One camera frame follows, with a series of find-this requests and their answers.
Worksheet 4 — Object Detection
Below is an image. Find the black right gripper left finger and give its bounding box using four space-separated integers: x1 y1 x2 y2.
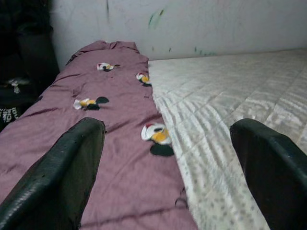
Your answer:
0 117 106 230

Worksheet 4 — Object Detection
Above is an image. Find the purple cartoon print blanket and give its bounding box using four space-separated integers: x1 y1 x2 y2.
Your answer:
0 40 200 230

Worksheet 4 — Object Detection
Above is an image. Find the white quilted mattress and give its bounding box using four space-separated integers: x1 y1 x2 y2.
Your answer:
147 49 307 230

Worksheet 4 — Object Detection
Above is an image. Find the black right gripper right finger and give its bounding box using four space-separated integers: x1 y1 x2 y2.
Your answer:
229 118 307 230

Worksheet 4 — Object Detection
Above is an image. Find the black glossy furniture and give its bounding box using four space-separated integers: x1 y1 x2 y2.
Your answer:
0 0 60 113

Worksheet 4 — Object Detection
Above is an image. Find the black bag white lettering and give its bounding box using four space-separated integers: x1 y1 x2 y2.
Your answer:
0 103 21 132

